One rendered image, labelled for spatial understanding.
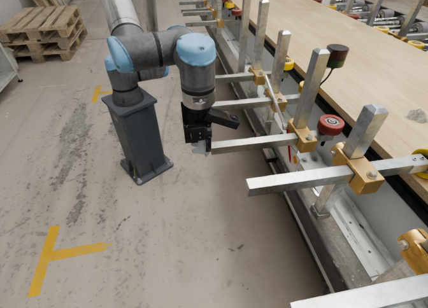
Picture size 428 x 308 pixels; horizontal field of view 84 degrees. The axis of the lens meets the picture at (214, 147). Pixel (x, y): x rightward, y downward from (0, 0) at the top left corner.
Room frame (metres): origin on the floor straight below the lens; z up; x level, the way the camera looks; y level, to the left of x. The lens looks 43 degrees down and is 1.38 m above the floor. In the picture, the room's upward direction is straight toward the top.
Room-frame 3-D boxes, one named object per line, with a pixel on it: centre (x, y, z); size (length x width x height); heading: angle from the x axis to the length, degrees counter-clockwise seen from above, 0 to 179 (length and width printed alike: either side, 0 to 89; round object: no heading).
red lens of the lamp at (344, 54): (0.68, -0.35, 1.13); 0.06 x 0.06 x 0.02
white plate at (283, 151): (0.70, -0.27, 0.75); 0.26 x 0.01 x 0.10; 10
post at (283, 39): (0.92, -0.26, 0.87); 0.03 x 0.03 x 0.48; 10
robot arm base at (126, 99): (1.30, 0.53, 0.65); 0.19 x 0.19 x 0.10
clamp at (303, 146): (0.65, -0.31, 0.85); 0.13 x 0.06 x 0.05; 10
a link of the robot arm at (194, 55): (0.57, 0.04, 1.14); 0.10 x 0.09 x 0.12; 23
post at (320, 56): (0.67, -0.30, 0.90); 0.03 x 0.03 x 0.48; 10
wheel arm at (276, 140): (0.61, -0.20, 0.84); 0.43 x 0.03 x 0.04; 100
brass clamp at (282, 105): (0.90, -0.26, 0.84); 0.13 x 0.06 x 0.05; 10
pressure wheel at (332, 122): (0.65, -0.40, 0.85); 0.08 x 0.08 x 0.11
